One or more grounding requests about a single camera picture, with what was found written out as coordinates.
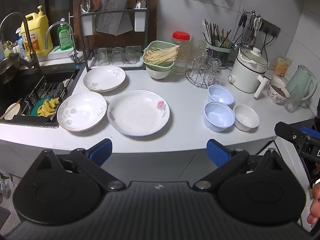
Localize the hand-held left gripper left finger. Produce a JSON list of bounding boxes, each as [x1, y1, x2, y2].
[[32, 138, 127, 191]]

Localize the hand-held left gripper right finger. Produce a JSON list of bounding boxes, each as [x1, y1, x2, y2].
[[195, 139, 286, 190]]

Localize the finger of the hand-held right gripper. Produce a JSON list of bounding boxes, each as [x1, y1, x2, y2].
[[274, 122, 310, 143], [300, 126, 320, 140]]

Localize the light blue plastic bowl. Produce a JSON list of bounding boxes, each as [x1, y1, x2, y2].
[[204, 102, 236, 132], [207, 85, 235, 105]]

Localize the small white bowl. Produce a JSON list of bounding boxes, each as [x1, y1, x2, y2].
[[233, 104, 260, 132]]

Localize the white plate with tulip print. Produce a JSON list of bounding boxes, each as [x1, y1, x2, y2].
[[57, 91, 108, 132]]

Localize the white plate with pink flower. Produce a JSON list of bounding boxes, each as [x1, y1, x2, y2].
[[107, 90, 171, 137]]

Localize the white plate with leaf print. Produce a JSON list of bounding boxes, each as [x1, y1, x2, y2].
[[83, 65, 126, 92]]

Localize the person's right hand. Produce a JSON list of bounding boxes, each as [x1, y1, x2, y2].
[[307, 179, 320, 227]]

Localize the textured glass tumbler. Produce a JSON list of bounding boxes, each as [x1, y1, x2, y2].
[[283, 84, 304, 113]]

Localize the patterned ceramic bowl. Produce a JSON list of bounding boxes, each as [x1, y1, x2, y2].
[[267, 76, 291, 105]]

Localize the pale green kettle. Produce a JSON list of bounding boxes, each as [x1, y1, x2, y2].
[[285, 65, 318, 102]]

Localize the yellowish paper packet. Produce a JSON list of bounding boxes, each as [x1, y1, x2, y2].
[[274, 57, 293, 78]]

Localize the yellow dish cloth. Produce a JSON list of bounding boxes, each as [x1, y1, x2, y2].
[[37, 97, 61, 118]]

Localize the white electric cooking pot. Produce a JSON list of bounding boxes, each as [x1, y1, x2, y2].
[[228, 47, 270, 99]]

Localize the steel wool scrubber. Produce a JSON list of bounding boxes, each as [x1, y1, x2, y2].
[[48, 79, 72, 101]]

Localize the green scrub sponge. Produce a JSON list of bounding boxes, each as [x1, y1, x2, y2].
[[29, 100, 50, 117]]

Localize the upturned textured glass cup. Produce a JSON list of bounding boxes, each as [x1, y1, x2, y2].
[[207, 58, 223, 86]]

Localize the white drip tray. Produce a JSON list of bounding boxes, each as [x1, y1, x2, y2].
[[89, 54, 147, 69]]

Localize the black sink drain rack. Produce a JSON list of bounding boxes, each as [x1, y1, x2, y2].
[[12, 76, 76, 123]]

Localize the upturned clear drinking glass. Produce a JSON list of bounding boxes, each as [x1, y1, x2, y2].
[[111, 47, 124, 65], [97, 47, 109, 66], [125, 46, 138, 64]]

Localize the large white ceramic bowl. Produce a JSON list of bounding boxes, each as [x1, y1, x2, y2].
[[146, 66, 172, 80]]

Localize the small white dish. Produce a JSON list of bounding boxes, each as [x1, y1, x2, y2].
[[3, 102, 22, 121]]

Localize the wooden chopstick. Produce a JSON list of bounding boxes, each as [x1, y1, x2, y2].
[[0, 98, 23, 120]]

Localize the plastic bag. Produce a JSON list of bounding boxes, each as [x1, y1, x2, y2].
[[0, 169, 16, 201]]

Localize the green plastic basin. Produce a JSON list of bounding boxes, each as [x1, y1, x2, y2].
[[146, 64, 173, 72]]

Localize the green chopstick holder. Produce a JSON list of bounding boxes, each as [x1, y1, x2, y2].
[[206, 39, 233, 68]]

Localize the black kitchen sink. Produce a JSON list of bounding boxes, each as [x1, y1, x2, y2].
[[0, 64, 83, 128]]

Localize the tall textured glass cup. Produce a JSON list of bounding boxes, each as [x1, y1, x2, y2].
[[191, 36, 208, 64]]

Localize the glass jar with red lid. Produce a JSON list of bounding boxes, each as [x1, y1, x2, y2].
[[172, 31, 192, 74]]

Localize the chrome faucet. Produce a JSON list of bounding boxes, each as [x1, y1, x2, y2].
[[45, 22, 80, 64]]

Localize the hanging metal kitchen utensils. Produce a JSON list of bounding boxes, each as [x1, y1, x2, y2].
[[232, 9, 255, 48]]

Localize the bundle of dry noodles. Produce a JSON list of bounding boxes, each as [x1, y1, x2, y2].
[[143, 46, 180, 66]]

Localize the hanging scissors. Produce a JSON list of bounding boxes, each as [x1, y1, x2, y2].
[[252, 14, 263, 33]]

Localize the black dish rack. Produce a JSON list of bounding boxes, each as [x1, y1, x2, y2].
[[79, 0, 150, 73]]

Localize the bundle of chopsticks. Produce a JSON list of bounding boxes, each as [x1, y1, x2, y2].
[[202, 19, 233, 48]]

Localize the green dish soap bottle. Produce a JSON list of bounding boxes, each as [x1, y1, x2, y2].
[[57, 18, 76, 51]]

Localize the green strainer basket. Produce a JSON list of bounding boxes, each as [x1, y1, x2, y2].
[[142, 41, 180, 68]]

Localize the steel pot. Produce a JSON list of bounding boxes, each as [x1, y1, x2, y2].
[[0, 52, 28, 83]]

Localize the white utensil holder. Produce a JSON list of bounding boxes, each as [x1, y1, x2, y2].
[[81, 13, 96, 36], [134, 8, 147, 32]]

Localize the dark tall faucet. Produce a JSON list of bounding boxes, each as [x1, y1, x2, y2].
[[0, 12, 42, 72]]

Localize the brown wooden cutting board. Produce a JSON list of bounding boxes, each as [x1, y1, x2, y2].
[[73, 0, 158, 52]]

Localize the yellow detergent jug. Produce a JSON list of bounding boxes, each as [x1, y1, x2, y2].
[[20, 5, 54, 58]]

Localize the blue and white bottle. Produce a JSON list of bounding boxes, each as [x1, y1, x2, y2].
[[12, 27, 26, 58]]

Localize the embossed metal board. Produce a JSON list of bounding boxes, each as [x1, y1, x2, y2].
[[96, 0, 134, 36]]

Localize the metal wire cup rack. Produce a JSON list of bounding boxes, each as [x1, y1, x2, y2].
[[185, 55, 223, 89]]

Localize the black power cables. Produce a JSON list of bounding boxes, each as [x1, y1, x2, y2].
[[261, 29, 278, 53]]

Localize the dark wall outlet strip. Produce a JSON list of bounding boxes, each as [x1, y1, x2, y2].
[[254, 17, 281, 39]]

